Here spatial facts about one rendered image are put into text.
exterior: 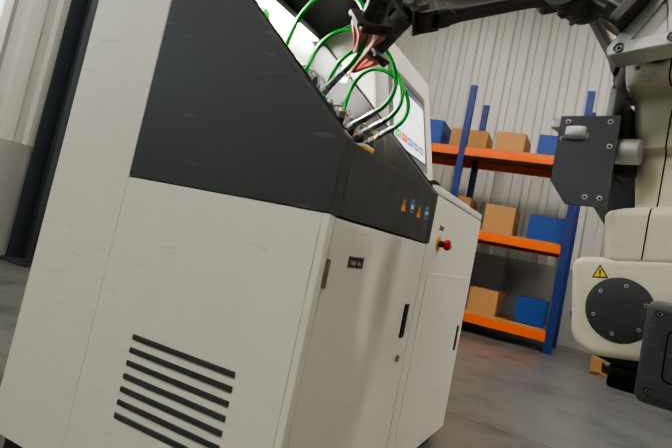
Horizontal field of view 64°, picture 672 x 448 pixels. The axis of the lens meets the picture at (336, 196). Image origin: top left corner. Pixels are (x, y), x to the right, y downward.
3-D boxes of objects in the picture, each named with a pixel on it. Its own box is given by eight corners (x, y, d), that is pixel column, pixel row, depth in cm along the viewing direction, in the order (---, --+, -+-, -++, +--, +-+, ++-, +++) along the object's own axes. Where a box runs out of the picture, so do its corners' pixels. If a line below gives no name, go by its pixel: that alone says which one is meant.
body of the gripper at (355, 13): (347, 14, 131) (357, -14, 126) (383, 20, 135) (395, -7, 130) (355, 29, 127) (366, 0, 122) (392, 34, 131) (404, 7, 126)
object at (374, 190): (339, 216, 111) (354, 141, 112) (320, 213, 113) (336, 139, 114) (425, 242, 165) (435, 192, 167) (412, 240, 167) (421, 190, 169)
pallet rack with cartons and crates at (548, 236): (556, 348, 660) (596, 113, 684) (550, 354, 584) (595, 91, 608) (355, 295, 788) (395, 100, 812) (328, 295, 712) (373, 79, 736)
